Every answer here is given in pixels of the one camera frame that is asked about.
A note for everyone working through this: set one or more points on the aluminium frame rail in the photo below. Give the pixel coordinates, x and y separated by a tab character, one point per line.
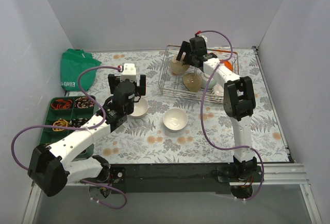
282	196

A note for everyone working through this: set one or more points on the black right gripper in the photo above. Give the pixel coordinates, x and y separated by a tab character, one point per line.
189	57

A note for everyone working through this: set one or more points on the beige bowl orange flower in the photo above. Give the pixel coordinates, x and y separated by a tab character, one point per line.
140	108

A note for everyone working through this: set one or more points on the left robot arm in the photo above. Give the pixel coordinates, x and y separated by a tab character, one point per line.
52	167

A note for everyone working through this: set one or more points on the green cloth bag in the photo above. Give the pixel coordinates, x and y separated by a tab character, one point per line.
73	63

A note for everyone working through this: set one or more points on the beige bowl front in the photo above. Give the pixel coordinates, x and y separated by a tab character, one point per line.
192	82

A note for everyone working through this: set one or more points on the brown pink patterned scrunchie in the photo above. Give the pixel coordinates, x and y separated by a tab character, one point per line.
83	102

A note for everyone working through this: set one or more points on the white ribbed bowl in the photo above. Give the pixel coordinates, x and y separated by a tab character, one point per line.
175	119

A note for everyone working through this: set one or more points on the dark floral scrunchie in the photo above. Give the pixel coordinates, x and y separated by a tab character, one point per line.
77	122

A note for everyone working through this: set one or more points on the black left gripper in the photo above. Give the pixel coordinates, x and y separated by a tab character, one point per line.
112	81

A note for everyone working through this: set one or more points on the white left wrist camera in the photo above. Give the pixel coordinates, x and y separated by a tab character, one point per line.
128	72

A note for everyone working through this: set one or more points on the white bowl dark leaf pattern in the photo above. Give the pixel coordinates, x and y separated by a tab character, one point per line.
217	90

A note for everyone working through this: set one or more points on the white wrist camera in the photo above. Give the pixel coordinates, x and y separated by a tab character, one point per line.
200	34
128	72

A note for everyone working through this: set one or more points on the green compartment tray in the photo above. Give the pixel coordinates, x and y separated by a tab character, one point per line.
61	110

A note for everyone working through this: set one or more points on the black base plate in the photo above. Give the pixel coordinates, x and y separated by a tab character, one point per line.
217	178

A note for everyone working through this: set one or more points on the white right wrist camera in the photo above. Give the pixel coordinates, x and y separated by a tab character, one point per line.
200	34

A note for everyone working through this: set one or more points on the metal wire dish rack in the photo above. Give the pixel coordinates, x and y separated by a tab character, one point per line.
172	85

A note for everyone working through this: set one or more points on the metal corner bracket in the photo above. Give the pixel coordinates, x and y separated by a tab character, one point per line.
255	49

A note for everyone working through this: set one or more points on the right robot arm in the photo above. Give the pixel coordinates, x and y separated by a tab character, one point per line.
238	100

